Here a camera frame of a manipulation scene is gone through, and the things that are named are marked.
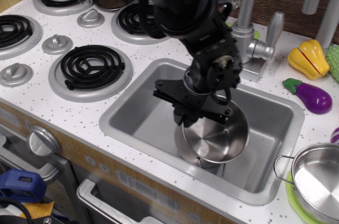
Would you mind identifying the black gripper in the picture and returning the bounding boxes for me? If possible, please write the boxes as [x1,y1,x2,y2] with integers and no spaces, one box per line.
[153,70,231,128]

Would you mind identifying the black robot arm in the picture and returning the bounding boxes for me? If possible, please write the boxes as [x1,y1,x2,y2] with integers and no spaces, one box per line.
[139,0,243,127]

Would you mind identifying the grey sink basin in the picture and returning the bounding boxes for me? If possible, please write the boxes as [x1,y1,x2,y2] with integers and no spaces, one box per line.
[99,58,305,205]

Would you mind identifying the silver toy faucet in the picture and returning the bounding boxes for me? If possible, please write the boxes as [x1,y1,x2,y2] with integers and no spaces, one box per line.
[233,0,327,83]

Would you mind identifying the green cutting board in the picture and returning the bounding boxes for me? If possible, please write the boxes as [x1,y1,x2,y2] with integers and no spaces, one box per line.
[226,22,260,40]

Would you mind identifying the front right black burner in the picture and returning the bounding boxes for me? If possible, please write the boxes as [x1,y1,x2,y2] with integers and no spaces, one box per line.
[48,45,133,103]

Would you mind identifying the black burner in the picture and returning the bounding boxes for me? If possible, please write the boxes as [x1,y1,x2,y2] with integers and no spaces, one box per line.
[48,45,133,103]
[1,15,42,60]
[111,2,175,46]

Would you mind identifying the back right black burner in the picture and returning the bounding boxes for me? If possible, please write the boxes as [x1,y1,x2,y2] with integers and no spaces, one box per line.
[111,2,175,46]

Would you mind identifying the purple toy eggplant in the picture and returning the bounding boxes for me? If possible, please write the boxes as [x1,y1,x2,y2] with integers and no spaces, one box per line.
[282,78,333,114]

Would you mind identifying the green plate under pan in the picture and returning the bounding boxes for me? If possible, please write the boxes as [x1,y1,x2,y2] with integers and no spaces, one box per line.
[285,173,320,224]

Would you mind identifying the silver stove knob top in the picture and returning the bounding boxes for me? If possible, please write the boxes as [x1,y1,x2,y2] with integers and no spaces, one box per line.
[77,8,105,29]

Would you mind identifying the silver stove knob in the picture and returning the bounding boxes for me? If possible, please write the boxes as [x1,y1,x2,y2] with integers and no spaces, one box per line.
[42,34,73,55]
[77,8,105,29]
[1,63,33,87]

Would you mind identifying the yellow toy bell pepper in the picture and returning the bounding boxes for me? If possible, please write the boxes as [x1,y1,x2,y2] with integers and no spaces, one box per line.
[287,39,330,80]

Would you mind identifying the silver oven knob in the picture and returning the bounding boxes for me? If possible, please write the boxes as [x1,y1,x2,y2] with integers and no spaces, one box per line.
[26,125,61,157]

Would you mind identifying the silver stove knob middle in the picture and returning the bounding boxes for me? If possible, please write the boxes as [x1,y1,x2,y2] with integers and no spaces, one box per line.
[42,34,73,55]

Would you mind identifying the purple striped toy vegetable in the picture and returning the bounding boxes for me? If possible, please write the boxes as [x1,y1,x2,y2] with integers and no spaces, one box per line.
[330,127,339,145]

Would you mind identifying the green toy corn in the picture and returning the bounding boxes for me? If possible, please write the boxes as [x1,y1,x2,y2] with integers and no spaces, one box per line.
[325,46,339,82]

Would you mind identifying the silver stove knob bottom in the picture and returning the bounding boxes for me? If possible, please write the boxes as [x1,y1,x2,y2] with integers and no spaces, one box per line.
[1,63,33,87]

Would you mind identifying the blue clamp tool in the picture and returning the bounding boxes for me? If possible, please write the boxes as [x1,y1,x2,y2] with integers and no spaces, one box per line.
[1,169,47,203]

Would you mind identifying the left black burner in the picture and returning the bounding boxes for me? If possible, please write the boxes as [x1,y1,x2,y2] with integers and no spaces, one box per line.
[1,15,42,60]

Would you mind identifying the silver dishwasher door handle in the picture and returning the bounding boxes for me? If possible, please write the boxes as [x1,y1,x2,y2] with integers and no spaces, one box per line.
[76,179,162,224]

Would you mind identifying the steel pan with handle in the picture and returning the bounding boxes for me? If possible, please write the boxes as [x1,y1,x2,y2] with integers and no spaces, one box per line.
[273,143,338,223]

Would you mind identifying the silver oven door handle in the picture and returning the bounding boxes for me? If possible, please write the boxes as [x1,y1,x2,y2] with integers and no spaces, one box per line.
[1,127,60,185]

